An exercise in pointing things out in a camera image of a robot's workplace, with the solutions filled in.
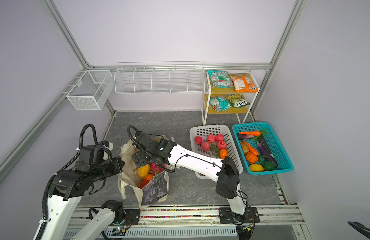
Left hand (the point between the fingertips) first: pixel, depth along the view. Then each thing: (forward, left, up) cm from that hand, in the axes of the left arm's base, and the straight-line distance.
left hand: (124, 165), depth 67 cm
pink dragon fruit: (+3, -11, -14) cm, 19 cm away
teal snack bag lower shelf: (+42, -53, -4) cm, 68 cm away
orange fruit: (0, -8, -17) cm, 19 cm away
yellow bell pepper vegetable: (+2, -5, -13) cm, 14 cm away
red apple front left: (+18, -41, -18) cm, 48 cm away
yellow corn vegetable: (+2, -68, -18) cm, 71 cm away
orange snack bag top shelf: (+40, -63, +13) cm, 75 cm away
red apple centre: (+18, -51, -18) cm, 58 cm away
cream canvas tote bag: (-9, -13, -11) cm, 19 cm away
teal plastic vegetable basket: (+2, -85, -17) cm, 86 cm away
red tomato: (-3, -6, -16) cm, 17 cm away
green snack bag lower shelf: (+45, -66, -5) cm, 80 cm away
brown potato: (+15, -66, -18) cm, 70 cm away
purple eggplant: (+15, -78, -20) cm, 82 cm away
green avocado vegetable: (+2, -75, -17) cm, 77 cm away
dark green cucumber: (+20, -80, -20) cm, 85 cm away
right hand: (+5, -7, -3) cm, 9 cm away
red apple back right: (+24, -51, -18) cm, 60 cm away
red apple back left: (+23, -37, -19) cm, 48 cm away
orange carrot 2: (+15, -71, -21) cm, 75 cm away
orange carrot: (+26, -75, -18) cm, 81 cm away
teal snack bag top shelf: (+46, -52, +12) cm, 70 cm away
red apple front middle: (+24, -46, -18) cm, 55 cm away
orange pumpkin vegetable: (+8, -67, -17) cm, 69 cm away
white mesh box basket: (+52, +30, +4) cm, 60 cm away
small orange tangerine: (+12, -51, -18) cm, 55 cm away
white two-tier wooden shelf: (+37, -44, -4) cm, 57 cm away
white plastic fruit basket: (+22, -49, -20) cm, 57 cm away
